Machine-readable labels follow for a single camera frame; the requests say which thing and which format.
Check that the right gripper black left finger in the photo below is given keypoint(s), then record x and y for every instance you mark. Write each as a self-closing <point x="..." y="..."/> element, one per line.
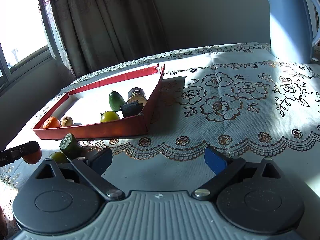
<point x="92" y="169"/>

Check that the red shallow cardboard box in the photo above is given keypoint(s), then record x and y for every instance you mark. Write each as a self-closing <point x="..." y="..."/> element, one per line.
<point x="86" y="104"/>

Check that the cut green cucumber piece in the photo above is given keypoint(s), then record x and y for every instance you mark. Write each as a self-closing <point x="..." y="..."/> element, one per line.
<point x="70" y="146"/>

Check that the light blue electric kettle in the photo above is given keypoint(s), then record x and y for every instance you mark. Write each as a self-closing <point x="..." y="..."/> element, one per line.
<point x="291" y="37"/>

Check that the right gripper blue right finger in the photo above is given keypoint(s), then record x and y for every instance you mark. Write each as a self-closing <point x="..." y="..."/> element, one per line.
<point x="225" y="169"/>

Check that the beige patterned curtain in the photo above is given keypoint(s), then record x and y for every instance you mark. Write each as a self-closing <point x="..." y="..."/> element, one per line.
<point x="89" y="35"/>

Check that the window with grey frame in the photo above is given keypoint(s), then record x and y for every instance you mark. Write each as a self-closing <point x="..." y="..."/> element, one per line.
<point x="24" y="44"/>

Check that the small orange tangerine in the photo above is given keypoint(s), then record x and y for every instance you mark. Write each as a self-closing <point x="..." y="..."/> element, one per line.
<point x="51" y="122"/>

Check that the large orange tangerine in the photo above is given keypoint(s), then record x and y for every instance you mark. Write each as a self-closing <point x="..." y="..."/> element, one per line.
<point x="33" y="158"/>

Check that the dark green avocado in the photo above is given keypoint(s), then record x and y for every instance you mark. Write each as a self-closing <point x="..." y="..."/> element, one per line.
<point x="115" y="101"/>

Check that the small green tomato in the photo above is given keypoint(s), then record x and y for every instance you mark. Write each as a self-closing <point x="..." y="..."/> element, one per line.
<point x="59" y="157"/>

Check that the large green tomato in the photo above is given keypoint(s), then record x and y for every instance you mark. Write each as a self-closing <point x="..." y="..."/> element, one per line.
<point x="109" y="116"/>

